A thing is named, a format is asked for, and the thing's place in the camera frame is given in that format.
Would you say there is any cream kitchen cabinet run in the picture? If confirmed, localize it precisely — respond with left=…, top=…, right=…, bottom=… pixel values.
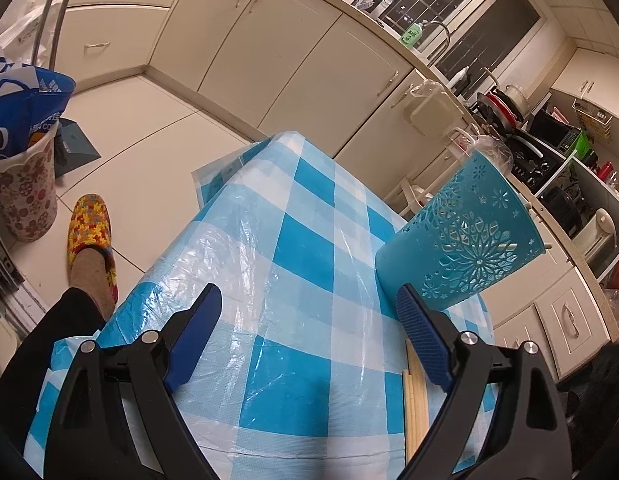
left=54, top=0, right=619, bottom=380

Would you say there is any chrome kitchen faucet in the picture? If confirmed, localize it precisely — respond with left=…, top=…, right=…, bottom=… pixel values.
left=423, top=21, right=451, bottom=67

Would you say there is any light wooden chopstick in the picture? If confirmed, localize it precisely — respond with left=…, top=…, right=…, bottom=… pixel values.
left=401, top=338, right=423, bottom=463
left=413, top=360, right=429, bottom=444

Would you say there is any blue checkered plastic tablecloth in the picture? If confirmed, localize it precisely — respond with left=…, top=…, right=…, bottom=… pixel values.
left=23, top=130, right=496, bottom=480

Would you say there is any yellow patterned slipper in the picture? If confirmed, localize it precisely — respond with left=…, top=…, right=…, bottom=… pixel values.
left=67, top=194, right=119, bottom=321

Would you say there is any black trouser leg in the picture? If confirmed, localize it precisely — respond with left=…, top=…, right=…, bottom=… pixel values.
left=0, top=287, right=116, bottom=452

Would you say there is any turquoise perforated plastic basket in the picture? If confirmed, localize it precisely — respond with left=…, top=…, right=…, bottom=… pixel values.
left=375, top=152, right=546, bottom=311

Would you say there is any dark dustpan on floor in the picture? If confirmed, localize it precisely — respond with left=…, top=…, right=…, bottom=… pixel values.
left=54, top=118, right=100, bottom=179

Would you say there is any floral pattern waste bin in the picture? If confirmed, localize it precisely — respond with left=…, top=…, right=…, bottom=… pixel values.
left=0, top=122, right=59, bottom=243

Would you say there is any blue white plastic bag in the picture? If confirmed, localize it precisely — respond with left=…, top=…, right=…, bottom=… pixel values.
left=0, top=53, right=76, bottom=159

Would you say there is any green dish soap bottle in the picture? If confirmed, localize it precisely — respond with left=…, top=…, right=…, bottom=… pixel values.
left=401, top=23, right=423, bottom=48

